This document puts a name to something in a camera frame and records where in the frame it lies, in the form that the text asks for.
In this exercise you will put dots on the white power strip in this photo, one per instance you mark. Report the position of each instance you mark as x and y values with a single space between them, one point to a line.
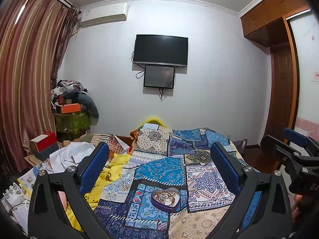
12 194

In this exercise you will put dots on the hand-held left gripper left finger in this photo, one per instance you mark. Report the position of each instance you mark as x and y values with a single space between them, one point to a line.
96 165

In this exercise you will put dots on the orange box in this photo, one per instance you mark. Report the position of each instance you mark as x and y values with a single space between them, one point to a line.
71 108

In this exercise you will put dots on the green cloth covered stand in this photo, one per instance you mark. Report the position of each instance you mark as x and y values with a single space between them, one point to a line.
72 123

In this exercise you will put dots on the striped brown curtain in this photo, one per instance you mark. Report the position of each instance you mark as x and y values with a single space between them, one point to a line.
30 79

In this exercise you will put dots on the red box with white lid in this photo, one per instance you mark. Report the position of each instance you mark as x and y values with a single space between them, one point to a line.
47 142

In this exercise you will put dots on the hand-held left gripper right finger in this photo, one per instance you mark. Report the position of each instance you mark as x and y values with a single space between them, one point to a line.
224 165

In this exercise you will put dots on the white wardrobe door panel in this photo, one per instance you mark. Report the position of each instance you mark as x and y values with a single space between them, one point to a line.
306 67

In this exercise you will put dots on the wooden overhead cabinet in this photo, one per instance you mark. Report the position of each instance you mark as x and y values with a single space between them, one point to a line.
271 17

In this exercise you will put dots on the dark wooden door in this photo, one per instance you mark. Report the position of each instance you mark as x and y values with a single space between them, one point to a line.
280 92

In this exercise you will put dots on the white air conditioner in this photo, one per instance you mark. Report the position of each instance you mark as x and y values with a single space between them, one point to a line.
104 15

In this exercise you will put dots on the small black wall monitor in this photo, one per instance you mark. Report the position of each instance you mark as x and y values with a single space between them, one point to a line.
159 76

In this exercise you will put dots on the dark purple cushion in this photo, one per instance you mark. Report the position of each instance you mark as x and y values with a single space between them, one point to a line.
240 145

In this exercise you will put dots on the patchwork printed blanket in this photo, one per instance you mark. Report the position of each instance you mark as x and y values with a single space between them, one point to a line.
162 169

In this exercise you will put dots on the black wall television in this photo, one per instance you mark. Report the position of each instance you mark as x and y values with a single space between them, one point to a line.
160 49

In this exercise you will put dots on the brown cardboard piece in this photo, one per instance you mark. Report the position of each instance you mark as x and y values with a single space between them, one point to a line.
31 159

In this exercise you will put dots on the grey-green cushion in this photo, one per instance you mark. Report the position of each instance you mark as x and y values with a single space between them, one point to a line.
89 105

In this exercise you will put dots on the striped brown cloth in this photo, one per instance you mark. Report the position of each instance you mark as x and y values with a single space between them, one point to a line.
109 139

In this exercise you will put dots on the heart-shaped purple tin box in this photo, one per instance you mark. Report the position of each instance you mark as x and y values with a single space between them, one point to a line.
165 205

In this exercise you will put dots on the person's right hand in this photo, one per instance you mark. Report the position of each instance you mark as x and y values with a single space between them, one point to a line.
295 209

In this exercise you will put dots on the pink wall sticker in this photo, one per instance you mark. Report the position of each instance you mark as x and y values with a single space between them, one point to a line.
316 77

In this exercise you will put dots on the printed paper sheets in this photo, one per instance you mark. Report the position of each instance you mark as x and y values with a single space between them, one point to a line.
27 179

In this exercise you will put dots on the pile of clothes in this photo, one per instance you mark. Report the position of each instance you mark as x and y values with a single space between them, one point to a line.
69 86

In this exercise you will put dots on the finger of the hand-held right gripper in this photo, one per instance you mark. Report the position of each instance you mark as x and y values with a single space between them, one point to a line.
276 147
296 138

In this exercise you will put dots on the dark grey box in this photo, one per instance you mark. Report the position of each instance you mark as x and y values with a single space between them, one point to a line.
48 155

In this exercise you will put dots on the white cloth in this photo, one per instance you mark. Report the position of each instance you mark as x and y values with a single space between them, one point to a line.
67 154

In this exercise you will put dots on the yellow cloth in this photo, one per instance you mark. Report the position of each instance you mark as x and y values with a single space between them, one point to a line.
112 169

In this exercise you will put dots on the yellow pillow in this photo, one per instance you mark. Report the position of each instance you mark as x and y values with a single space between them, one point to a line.
154 119

